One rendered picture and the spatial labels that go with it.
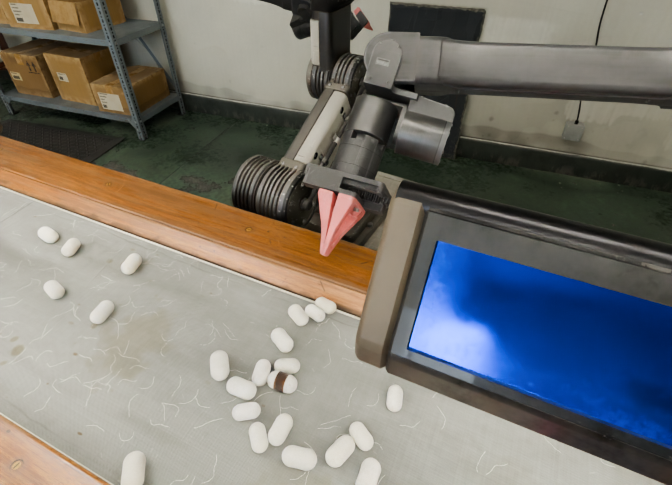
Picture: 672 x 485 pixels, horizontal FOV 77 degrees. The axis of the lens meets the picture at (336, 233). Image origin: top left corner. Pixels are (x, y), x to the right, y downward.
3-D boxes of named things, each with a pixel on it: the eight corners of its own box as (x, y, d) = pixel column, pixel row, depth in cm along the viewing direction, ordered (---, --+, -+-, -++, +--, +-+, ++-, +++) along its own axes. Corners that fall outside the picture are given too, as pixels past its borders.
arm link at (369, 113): (360, 103, 58) (356, 82, 52) (408, 116, 57) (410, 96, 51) (343, 149, 57) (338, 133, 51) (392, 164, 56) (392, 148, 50)
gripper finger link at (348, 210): (333, 256, 48) (360, 180, 49) (279, 238, 50) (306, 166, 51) (347, 264, 55) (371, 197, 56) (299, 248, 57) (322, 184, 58)
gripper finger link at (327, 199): (353, 263, 47) (379, 186, 48) (297, 244, 50) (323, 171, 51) (365, 270, 54) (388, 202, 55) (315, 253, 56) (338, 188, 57)
